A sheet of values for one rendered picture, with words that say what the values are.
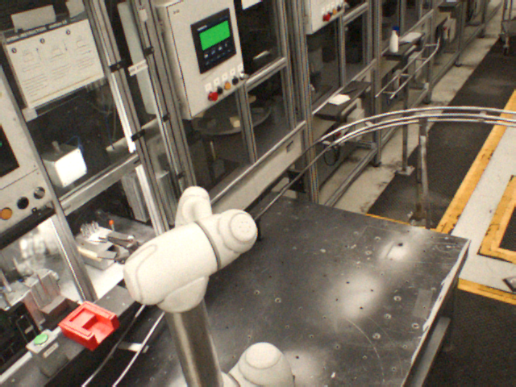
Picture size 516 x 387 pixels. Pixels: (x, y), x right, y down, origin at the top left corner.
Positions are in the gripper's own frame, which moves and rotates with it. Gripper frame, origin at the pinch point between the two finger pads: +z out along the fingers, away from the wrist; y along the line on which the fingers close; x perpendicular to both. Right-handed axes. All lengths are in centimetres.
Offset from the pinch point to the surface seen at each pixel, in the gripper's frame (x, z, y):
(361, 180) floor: -212, -76, -139
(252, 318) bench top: -7, -49, -43
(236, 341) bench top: 5, -46, -42
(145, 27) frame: -57, -9, 56
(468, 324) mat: -69, -143, -114
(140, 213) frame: -39.4, 8.1, -21.6
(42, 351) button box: 39.4, 2.1, -5.4
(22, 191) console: 10.1, 9.6, 34.2
